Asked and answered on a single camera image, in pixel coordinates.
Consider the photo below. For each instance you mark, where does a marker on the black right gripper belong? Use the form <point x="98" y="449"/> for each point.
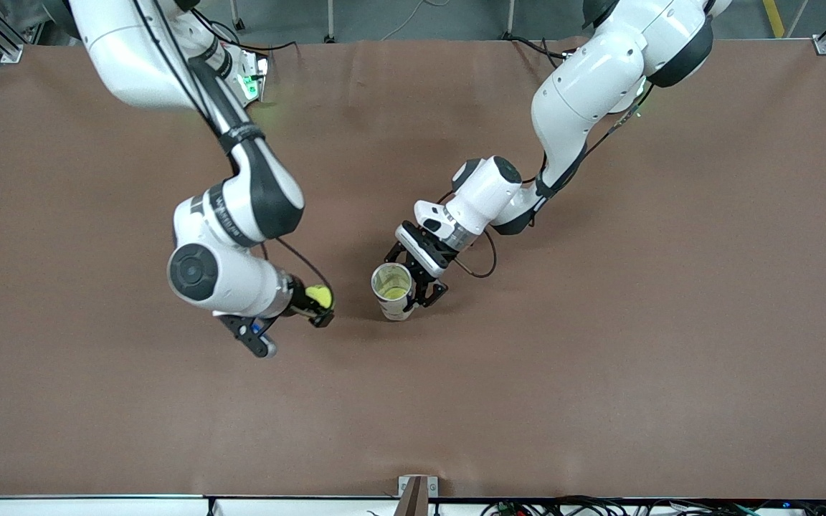
<point x="300" y="304"/>

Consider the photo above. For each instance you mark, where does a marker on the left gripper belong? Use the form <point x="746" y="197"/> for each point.
<point x="433" y="276"/>

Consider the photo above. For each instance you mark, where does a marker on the yellow tennis ball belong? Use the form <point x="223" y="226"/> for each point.
<point x="393" y="287"/>
<point x="319" y="296"/>

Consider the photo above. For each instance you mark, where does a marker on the white blue tennis ball can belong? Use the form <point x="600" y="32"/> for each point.
<point x="395" y="312"/>

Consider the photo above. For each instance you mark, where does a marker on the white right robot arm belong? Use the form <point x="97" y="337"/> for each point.
<point x="133" y="57"/>

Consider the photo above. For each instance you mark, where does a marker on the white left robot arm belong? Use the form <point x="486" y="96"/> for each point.
<point x="585" y="86"/>

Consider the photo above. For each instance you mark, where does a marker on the brown table cover mat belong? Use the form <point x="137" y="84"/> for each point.
<point x="456" y="401"/>

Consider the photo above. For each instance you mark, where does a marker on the metal stand leg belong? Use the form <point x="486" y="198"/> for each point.
<point x="510" y="18"/>
<point x="237" y="18"/>
<point x="330" y="21"/>

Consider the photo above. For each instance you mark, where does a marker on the grey metal table bracket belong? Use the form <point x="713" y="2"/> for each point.
<point x="431" y="486"/>

